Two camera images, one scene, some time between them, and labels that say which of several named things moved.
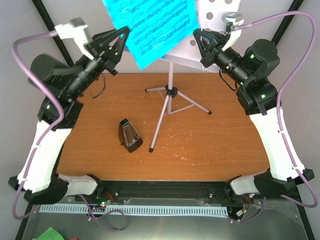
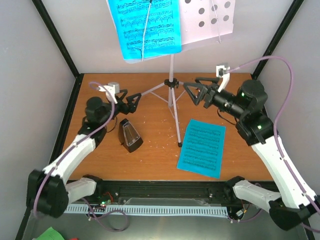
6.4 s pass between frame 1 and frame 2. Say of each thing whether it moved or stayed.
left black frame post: stayed
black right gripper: moved
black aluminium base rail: stayed
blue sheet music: moved
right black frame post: stayed
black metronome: stayed
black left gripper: moved
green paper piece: stayed
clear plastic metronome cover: stayed
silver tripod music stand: moved
